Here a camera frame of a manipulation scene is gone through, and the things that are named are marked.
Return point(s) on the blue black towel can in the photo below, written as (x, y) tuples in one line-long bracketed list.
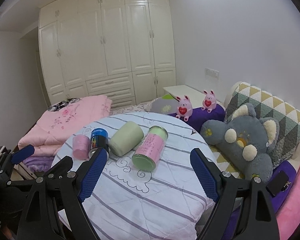
[(99, 139)]

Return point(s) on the folded pink blanket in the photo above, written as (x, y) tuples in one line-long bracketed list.
[(54, 128)]

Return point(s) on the folded purple blanket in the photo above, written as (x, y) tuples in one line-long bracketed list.
[(39, 163)]

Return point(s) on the left pink bunny toy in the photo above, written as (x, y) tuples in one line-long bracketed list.
[(184, 109)]

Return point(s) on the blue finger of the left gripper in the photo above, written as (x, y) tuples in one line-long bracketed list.
[(21, 155)]

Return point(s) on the light green cup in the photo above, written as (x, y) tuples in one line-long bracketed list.
[(126, 138)]

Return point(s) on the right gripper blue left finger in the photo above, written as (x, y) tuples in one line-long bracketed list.
[(89, 173)]

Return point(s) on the white bedside table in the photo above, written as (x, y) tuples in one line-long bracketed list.
[(196, 97)]

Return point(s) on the right pink bunny toy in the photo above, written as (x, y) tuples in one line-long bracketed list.
[(209, 103)]

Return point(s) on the pink green labelled can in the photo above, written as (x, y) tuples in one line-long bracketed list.
[(148, 153)]

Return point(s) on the pink bunny toy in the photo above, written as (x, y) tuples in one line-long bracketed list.
[(184, 109), (209, 103)]

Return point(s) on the pink fuzzy blanket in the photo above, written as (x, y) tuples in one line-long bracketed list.
[(288, 217)]

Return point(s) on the grey plush elephant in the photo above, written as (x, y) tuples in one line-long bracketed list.
[(246, 141)]

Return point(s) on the black phone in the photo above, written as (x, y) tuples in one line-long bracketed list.
[(277, 183)]

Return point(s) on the white wall switch panel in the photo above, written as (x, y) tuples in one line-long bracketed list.
[(212, 73)]

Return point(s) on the grey pillow green flower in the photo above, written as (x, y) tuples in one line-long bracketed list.
[(166, 104)]

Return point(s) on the small pink cup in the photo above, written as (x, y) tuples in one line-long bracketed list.
[(80, 147)]

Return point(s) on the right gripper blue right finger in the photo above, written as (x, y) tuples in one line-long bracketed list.
[(206, 172)]

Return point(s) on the cream white wardrobe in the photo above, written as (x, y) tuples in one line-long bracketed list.
[(123, 49)]

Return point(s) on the striped white quilt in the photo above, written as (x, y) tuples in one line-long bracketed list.
[(166, 203)]

